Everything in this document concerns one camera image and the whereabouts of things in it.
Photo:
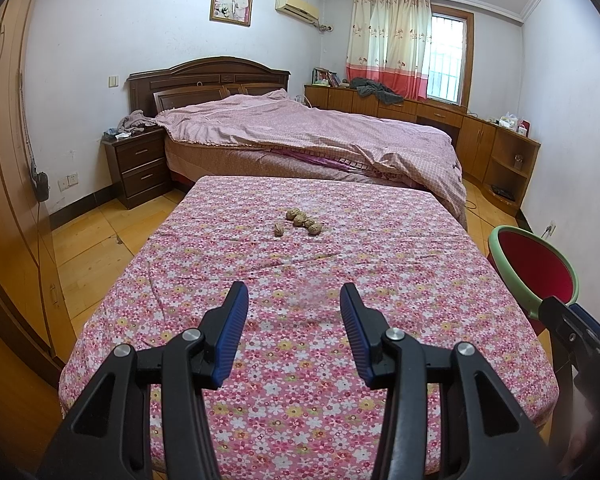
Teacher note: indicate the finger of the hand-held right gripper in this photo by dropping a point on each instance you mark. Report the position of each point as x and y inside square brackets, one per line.
[562, 325]

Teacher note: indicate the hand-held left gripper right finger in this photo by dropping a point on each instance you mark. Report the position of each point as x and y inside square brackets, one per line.
[355, 335]

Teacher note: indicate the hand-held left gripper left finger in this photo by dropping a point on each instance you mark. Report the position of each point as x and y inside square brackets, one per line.
[230, 335]

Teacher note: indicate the red bin with green rim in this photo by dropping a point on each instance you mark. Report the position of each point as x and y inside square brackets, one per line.
[535, 265]

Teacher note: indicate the pink floral table cover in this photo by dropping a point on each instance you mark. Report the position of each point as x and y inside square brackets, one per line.
[300, 260]

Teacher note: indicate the black device on shelf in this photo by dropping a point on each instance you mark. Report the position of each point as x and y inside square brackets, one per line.
[501, 191]

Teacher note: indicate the dark wooden nightstand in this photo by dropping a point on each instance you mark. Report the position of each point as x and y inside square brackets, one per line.
[140, 170]

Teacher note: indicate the small red box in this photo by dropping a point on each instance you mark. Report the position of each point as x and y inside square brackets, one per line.
[523, 128]

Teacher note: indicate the long wooden cabinet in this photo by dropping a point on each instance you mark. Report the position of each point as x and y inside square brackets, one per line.
[475, 140]

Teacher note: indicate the pink checked duvet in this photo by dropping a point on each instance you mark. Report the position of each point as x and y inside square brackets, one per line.
[305, 130]

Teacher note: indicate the white papers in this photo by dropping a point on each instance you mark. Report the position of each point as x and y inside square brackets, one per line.
[116, 135]

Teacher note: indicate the pinkish clothes heap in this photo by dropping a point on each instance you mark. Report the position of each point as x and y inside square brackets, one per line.
[137, 121]

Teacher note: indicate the black hanging charger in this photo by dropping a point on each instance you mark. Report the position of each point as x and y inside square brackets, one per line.
[41, 186]

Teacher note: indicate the dark grey clothes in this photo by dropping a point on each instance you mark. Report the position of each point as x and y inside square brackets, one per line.
[375, 90]

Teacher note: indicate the row of books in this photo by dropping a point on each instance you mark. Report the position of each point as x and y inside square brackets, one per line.
[326, 77]

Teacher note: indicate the dark wooden bed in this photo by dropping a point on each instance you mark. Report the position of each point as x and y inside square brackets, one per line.
[205, 72]

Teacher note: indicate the wooden wardrobe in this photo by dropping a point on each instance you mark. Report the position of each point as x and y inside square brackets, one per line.
[5, 160]

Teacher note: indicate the window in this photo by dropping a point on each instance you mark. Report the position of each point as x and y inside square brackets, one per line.
[450, 60]

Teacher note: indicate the cream and red curtain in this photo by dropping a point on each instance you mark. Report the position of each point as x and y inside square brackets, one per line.
[387, 45]

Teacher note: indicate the white air conditioner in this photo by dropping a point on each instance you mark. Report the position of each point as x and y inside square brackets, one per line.
[296, 7]

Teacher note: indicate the white wall socket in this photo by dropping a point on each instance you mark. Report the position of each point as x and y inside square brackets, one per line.
[68, 181]
[549, 228]

